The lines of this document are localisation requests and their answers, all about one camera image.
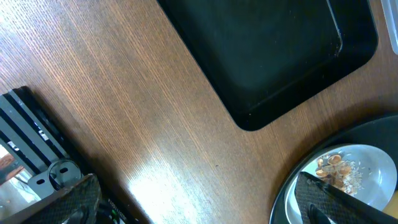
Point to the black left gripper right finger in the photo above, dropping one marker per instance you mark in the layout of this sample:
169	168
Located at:
320	202

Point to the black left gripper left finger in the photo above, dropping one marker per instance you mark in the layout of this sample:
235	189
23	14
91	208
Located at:
76	204

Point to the clear plastic waste bin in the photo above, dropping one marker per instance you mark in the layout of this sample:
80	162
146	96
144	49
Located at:
390	8

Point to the nut shells and rice scraps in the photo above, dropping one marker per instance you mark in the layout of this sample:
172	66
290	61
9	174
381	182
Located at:
344	175

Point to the grey plate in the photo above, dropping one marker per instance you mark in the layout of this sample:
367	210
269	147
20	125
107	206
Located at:
379	177

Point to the yellow bowl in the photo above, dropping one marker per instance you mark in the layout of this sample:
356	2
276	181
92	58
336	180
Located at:
392	207

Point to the round black serving tray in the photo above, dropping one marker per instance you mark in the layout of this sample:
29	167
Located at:
380	131

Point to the black rectangular tray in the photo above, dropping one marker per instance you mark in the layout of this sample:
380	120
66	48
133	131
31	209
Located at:
265	57

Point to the black aluminium frame rail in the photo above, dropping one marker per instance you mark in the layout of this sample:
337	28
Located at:
29	135

